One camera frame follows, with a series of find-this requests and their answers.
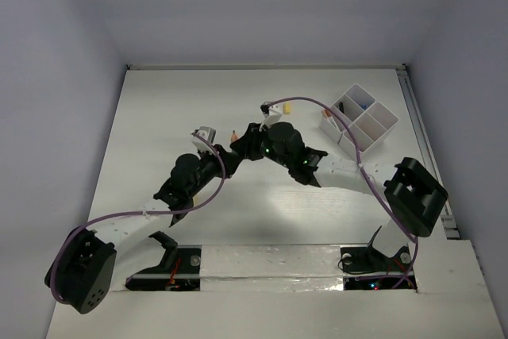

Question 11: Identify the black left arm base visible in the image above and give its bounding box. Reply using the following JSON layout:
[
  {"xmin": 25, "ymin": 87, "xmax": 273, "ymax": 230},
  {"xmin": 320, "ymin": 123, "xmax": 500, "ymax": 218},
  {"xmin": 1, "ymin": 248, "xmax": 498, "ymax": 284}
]
[{"xmin": 125, "ymin": 231, "xmax": 202, "ymax": 291}]

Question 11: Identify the pink highlighter pen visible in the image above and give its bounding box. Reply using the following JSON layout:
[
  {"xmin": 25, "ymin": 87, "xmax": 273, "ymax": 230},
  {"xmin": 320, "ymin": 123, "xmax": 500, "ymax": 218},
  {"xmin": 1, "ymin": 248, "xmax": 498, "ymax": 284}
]
[{"xmin": 352, "ymin": 137, "xmax": 364, "ymax": 150}]

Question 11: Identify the white brown-capped marker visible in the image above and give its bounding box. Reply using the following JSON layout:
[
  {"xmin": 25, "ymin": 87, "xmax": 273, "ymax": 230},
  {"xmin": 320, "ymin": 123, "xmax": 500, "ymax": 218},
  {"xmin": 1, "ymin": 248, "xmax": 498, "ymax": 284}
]
[{"xmin": 322, "ymin": 109, "xmax": 337, "ymax": 129}]

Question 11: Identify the yellow highlighter cap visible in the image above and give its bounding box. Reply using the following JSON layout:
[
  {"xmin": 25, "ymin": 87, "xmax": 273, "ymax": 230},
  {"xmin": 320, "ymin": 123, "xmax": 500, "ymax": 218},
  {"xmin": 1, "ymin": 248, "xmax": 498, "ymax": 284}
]
[{"xmin": 283, "ymin": 102, "xmax": 291, "ymax": 115}]

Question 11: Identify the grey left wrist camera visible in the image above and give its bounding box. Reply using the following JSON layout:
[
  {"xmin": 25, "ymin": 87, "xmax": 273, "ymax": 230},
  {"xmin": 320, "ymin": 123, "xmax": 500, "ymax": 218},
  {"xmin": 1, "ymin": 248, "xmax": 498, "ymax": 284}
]
[{"xmin": 191, "ymin": 126, "xmax": 216, "ymax": 153}]

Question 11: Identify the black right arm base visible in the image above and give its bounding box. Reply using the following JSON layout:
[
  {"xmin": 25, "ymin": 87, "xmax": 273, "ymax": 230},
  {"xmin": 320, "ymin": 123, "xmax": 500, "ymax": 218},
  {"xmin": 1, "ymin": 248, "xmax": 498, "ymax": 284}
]
[{"xmin": 337, "ymin": 227, "xmax": 417, "ymax": 291}]

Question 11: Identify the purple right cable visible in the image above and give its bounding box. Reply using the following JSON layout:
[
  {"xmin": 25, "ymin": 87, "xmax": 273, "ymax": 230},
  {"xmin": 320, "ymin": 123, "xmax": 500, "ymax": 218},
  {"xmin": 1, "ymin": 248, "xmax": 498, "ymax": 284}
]
[{"xmin": 264, "ymin": 96, "xmax": 420, "ymax": 291}]

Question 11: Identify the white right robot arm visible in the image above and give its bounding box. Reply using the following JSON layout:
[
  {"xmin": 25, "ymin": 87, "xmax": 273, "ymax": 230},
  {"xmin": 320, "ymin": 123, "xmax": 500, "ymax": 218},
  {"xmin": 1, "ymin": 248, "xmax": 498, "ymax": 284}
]
[{"xmin": 230, "ymin": 122, "xmax": 448, "ymax": 269}]

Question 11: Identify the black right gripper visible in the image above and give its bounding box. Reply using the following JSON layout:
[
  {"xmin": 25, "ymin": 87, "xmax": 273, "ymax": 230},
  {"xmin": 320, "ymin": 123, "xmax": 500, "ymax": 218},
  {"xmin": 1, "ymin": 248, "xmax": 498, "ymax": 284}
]
[{"xmin": 230, "ymin": 121, "xmax": 292, "ymax": 169}]

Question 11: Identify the grey orange-tip marker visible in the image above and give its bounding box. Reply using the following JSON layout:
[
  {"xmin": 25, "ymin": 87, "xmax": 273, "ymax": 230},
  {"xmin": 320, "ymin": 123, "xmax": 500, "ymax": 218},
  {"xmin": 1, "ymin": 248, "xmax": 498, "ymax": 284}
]
[{"xmin": 230, "ymin": 130, "xmax": 238, "ymax": 143}]

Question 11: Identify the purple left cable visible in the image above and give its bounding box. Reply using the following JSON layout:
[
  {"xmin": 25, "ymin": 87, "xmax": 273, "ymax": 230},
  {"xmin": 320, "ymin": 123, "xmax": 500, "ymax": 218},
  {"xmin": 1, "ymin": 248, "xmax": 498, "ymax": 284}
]
[{"xmin": 49, "ymin": 136, "xmax": 227, "ymax": 304}]

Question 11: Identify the aluminium rail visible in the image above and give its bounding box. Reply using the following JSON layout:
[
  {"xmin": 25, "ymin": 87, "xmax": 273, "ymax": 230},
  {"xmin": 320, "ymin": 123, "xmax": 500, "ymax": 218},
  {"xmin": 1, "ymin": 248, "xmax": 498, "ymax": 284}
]
[{"xmin": 396, "ymin": 66, "xmax": 461, "ymax": 240}]

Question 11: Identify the white divided organizer tray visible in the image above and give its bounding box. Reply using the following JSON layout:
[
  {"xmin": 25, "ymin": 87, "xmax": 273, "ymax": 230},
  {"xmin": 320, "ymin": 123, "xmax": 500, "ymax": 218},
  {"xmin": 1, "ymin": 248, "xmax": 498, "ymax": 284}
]
[{"xmin": 319, "ymin": 83, "xmax": 399, "ymax": 160}]

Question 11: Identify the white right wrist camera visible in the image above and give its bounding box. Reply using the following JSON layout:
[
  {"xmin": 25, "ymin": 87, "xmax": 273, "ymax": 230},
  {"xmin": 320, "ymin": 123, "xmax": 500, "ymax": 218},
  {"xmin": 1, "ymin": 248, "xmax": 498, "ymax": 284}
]
[{"xmin": 259, "ymin": 102, "xmax": 283, "ymax": 130}]

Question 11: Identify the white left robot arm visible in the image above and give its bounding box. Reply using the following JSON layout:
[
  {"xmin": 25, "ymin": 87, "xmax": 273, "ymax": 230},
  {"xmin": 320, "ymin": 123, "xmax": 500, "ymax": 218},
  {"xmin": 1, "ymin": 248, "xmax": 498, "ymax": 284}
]
[{"xmin": 44, "ymin": 144, "xmax": 245, "ymax": 314}]

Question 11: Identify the purple cable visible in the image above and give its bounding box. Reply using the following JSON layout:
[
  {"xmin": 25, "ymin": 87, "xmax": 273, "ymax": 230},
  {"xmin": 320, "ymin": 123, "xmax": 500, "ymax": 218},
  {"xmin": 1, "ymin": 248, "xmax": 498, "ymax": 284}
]
[
  {"xmin": 264, "ymin": 96, "xmax": 420, "ymax": 291},
  {"xmin": 49, "ymin": 136, "xmax": 227, "ymax": 304}
]

